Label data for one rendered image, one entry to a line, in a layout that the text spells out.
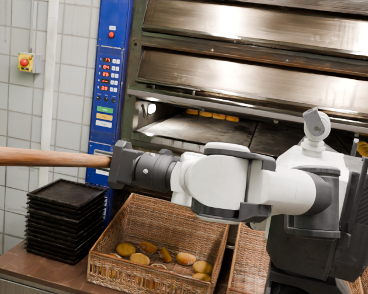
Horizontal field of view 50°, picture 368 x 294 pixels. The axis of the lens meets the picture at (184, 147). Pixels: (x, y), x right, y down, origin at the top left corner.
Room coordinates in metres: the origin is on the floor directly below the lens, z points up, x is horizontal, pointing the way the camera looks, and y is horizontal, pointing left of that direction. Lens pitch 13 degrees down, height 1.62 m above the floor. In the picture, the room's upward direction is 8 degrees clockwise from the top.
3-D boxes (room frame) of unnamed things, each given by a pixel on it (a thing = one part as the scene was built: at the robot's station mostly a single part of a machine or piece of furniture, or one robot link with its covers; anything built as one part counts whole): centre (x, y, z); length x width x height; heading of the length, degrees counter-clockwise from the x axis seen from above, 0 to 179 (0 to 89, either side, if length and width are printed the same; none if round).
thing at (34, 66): (2.13, 0.88, 1.46); 0.10 x 0.07 x 0.10; 79
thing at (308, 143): (1.03, -0.34, 1.47); 0.10 x 0.07 x 0.09; 163
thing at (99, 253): (1.73, 0.03, 0.72); 0.56 x 0.49 x 0.28; 77
